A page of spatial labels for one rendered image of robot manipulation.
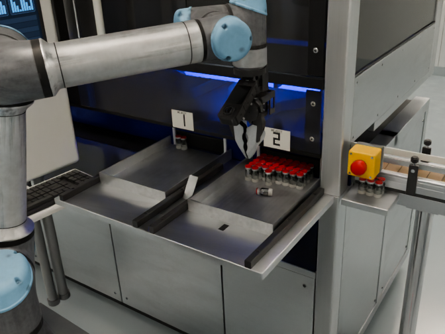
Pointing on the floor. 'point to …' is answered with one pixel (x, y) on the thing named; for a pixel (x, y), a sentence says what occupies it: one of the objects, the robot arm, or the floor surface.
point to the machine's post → (335, 156)
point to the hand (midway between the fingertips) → (246, 154)
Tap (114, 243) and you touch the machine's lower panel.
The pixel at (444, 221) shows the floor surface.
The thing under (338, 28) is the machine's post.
